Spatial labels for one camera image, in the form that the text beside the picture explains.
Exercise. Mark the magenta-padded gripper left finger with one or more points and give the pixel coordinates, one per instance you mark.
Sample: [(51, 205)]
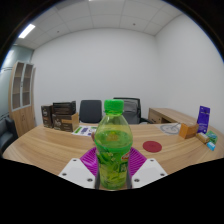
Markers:
[(75, 171)]

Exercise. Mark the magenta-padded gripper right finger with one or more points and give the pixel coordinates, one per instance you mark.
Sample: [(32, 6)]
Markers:
[(150, 170)]

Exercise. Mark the green drink bottle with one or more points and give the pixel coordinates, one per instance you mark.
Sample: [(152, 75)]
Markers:
[(112, 150)]

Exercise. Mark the flat round red coaster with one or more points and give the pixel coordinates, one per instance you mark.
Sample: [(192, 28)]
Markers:
[(152, 146)]

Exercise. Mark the printed white leaflet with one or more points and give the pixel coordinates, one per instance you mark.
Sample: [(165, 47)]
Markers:
[(83, 130)]

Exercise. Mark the brown cardboard carton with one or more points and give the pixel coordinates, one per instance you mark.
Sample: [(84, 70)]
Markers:
[(65, 122)]

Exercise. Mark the wooden side desk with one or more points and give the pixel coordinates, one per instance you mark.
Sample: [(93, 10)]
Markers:
[(166, 115)]

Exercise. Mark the grey backpack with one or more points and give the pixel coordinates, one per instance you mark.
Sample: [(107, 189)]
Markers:
[(131, 111)]

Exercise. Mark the yellowish small packet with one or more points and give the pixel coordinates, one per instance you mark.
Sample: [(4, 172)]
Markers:
[(202, 137)]

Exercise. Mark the small dark brown box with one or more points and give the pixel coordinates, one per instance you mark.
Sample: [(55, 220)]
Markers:
[(46, 116)]

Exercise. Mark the black visitor chair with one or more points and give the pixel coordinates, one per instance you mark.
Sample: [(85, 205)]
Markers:
[(90, 111)]

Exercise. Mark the black cardboard box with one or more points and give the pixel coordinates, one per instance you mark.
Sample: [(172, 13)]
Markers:
[(64, 108)]

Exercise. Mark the black mesh office chair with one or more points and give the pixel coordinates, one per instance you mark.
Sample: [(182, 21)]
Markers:
[(138, 106)]

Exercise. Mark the small blue box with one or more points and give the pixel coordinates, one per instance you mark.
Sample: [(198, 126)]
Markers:
[(211, 146)]

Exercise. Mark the green packet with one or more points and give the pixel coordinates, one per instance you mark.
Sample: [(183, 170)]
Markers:
[(212, 136)]

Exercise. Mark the purple pouch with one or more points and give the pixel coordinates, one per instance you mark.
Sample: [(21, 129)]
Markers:
[(203, 119)]

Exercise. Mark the black leather sofa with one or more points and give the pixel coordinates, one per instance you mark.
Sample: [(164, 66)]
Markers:
[(6, 135)]

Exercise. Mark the wooden shelf cabinet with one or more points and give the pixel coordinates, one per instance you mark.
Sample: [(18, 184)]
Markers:
[(21, 113)]

